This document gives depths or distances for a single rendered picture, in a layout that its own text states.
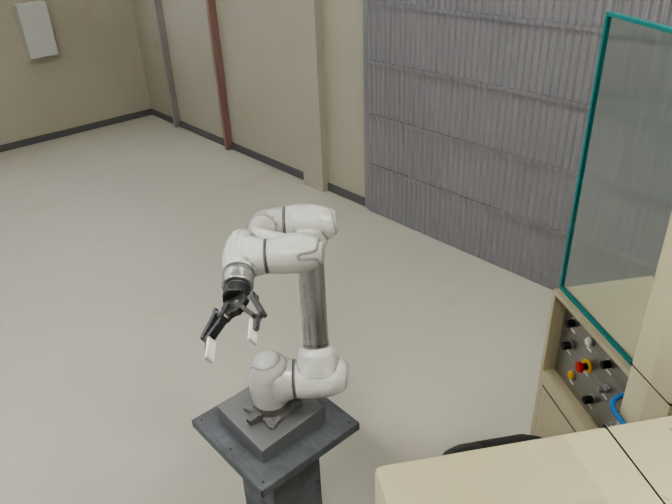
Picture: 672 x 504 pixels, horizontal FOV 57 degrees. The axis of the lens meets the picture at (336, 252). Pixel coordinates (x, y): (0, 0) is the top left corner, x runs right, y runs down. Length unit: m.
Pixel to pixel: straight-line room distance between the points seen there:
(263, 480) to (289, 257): 1.03
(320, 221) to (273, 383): 0.65
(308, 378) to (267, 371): 0.16
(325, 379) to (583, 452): 1.49
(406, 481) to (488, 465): 0.13
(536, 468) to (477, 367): 2.96
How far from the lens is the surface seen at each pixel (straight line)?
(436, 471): 0.99
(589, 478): 1.03
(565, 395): 2.51
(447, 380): 3.84
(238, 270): 1.71
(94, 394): 4.07
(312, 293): 2.33
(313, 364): 2.39
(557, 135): 4.35
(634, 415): 1.50
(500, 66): 4.49
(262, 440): 2.52
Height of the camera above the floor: 2.53
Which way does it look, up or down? 30 degrees down
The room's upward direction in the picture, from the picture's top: 2 degrees counter-clockwise
